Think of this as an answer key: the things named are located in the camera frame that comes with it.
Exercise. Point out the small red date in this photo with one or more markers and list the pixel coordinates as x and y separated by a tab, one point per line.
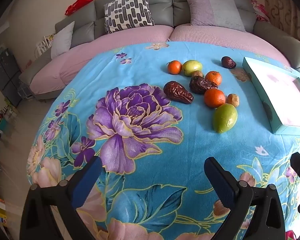
228	62

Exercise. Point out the red bag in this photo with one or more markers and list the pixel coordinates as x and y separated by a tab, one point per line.
77	3

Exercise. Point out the dark brown wrinkled date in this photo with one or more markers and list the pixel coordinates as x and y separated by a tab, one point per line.
201	85

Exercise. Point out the large orange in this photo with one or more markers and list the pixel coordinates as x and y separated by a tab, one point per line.
214	98

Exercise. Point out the round green jujube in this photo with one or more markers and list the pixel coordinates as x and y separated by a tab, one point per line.
192	66

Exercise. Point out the orange with twig stem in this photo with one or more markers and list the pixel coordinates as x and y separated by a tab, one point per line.
175	67

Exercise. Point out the brown walnut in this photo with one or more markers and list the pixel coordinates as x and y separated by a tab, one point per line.
198	74
233	100

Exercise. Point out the pink bag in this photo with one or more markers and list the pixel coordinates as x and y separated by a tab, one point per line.
260	11

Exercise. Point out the cluttered shelf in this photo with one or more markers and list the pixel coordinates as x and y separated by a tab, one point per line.
1	125

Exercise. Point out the pink sofa cover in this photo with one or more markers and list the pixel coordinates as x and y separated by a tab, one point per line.
130	36

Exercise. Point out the pointed green jujube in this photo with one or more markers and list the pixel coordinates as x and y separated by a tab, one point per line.
225	118

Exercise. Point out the beige patterned curtain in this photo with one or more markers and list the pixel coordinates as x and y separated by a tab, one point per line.
282	7

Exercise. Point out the long reddish brown date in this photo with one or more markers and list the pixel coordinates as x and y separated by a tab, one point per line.
177	92

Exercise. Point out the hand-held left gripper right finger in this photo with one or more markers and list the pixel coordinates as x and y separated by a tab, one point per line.
221	180

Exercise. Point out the blue floral blanket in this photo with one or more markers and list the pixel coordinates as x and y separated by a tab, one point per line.
150	135

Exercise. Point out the dark grey cabinet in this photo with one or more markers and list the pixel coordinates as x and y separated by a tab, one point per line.
3	77

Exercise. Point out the light grey pillow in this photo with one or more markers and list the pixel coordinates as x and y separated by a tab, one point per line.
62	40

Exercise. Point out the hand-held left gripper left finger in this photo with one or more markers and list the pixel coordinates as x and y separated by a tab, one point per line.
86	181

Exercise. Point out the small orange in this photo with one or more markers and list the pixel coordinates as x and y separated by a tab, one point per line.
214	77

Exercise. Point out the black and white patterned pillow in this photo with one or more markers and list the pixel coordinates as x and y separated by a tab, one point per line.
128	11

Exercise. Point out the lilac pillow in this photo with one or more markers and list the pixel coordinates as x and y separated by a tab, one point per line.
215	11

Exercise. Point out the teal cardboard box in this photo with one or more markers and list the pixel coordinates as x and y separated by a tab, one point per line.
282	92

